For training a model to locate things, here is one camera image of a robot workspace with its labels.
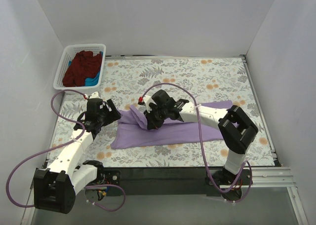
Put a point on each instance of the dark red t shirt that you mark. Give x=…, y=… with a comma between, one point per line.
x=81, y=67

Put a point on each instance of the floral patterned table mat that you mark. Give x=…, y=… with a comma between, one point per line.
x=206, y=80

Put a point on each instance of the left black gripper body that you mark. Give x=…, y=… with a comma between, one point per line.
x=108, y=113

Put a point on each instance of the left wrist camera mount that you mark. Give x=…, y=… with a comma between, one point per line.
x=94, y=97

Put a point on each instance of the blue t shirt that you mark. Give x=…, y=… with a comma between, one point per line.
x=91, y=81

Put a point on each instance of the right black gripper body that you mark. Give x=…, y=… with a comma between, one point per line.
x=153, y=119

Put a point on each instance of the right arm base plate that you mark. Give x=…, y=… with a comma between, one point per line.
x=222, y=178

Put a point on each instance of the white plastic laundry basket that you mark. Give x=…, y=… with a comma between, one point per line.
x=80, y=68

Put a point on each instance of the purple t shirt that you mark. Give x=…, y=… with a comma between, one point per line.
x=132, y=132

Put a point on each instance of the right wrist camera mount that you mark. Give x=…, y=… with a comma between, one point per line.
x=146, y=101

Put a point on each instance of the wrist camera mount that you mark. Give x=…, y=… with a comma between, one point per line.
x=94, y=97
x=146, y=101

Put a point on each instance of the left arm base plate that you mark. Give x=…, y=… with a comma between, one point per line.
x=110, y=177

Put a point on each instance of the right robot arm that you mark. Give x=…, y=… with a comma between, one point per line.
x=237, y=129

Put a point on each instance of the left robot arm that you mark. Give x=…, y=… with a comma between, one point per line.
x=56, y=187

